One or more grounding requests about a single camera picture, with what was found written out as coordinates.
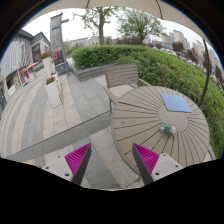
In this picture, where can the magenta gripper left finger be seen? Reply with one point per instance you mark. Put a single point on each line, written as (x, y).
(72, 166)

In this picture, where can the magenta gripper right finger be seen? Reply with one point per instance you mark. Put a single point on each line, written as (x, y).
(153, 166)

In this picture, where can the colourful computer mouse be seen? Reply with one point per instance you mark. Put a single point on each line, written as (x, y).
(168, 129)

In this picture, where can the blue mouse pad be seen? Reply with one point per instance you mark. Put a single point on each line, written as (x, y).
(175, 103)

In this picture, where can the round slatted outdoor table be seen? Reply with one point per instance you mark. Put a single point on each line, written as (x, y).
(138, 116)

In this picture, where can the white planter with flowers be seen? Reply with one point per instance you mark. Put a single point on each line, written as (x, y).
(53, 92)

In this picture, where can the slatted outdoor chair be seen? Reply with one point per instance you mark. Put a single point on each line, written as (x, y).
(118, 75)

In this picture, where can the green hedge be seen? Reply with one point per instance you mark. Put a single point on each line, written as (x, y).
(161, 69)

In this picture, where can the far white planter box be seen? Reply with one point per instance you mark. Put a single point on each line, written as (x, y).
(45, 57)

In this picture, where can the tall advertising sign pillar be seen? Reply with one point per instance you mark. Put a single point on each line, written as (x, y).
(57, 47)

